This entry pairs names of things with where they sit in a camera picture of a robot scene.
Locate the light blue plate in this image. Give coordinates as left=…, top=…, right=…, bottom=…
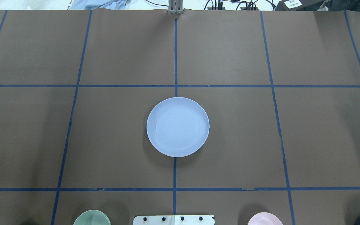
left=146, top=97, right=210, bottom=157

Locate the green bowl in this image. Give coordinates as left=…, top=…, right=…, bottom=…
left=73, top=210, right=111, bottom=225

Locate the pink bowl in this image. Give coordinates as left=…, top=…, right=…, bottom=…
left=247, top=212, right=283, bottom=225

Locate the aluminium frame post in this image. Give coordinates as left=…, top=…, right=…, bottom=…
left=168, top=0, right=184, bottom=14

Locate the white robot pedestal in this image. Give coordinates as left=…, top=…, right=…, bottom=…
left=132, top=215, right=215, bottom=225

